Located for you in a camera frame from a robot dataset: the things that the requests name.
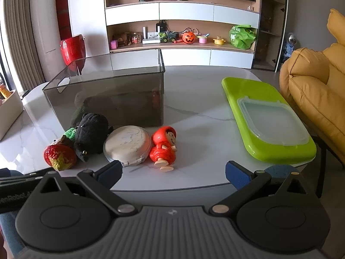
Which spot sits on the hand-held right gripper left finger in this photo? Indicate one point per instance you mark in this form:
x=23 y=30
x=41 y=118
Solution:
x=111 y=173

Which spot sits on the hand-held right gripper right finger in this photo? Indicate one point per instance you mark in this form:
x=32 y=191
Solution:
x=237 y=174

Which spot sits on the beige round plush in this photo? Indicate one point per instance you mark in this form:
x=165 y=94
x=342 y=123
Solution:
x=126 y=143

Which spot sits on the black plush toy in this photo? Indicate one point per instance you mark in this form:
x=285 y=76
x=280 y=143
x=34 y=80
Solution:
x=90 y=132

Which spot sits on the red hooded doll figure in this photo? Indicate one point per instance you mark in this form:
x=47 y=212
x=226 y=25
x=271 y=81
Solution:
x=161 y=151

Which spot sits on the red and yellow strawberry toy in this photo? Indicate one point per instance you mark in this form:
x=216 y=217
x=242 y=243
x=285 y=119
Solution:
x=58 y=155

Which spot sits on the smoky transparent storage box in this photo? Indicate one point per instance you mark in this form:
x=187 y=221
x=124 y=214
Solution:
x=121 y=99

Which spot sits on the white marble desktop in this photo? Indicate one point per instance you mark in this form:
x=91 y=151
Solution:
x=194 y=129

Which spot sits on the clear plastic lid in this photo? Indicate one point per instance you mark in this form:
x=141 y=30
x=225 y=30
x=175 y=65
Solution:
x=269 y=121

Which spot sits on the white storage bin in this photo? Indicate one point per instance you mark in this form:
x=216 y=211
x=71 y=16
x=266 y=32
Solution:
x=10 y=113

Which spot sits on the lime green tray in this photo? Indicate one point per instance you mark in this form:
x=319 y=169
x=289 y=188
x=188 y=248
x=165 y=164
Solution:
x=234 y=94

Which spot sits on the yellow sofa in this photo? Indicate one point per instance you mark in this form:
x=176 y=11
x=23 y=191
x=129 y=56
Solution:
x=310 y=72

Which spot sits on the small pink box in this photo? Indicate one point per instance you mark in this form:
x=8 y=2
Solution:
x=114 y=45

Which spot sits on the red vase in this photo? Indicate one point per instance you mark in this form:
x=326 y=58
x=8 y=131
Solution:
x=72 y=48

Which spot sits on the yellow toy pot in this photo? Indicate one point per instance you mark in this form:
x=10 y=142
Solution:
x=219 y=41

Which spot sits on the brown toy house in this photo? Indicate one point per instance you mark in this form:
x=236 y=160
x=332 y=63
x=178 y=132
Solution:
x=121 y=39

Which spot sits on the green plastic bag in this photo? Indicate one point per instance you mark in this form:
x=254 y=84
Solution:
x=241 y=37

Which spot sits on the white router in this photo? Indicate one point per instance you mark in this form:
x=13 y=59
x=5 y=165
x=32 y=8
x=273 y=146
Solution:
x=150 y=41

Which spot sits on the blue astronaut figure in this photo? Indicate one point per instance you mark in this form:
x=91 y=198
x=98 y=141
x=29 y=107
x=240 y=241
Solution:
x=289 y=45

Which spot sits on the pink toy cup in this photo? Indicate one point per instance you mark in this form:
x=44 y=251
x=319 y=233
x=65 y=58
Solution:
x=202 y=40

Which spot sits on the orange pumpkin bucket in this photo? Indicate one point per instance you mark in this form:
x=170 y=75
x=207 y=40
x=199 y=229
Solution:
x=188 y=38

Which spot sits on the green toy truck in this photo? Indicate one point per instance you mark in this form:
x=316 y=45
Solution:
x=168 y=37

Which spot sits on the black power adapter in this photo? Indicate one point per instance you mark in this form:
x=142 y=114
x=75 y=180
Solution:
x=161 y=27

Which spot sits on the grey curtain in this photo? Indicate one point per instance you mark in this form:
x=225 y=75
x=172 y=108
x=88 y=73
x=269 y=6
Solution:
x=18 y=32

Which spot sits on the red wall hanging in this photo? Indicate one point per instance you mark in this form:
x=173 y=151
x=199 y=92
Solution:
x=63 y=10

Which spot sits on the white and wood wall cabinet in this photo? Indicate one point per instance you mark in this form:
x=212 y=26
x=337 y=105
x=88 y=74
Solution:
x=186 y=10

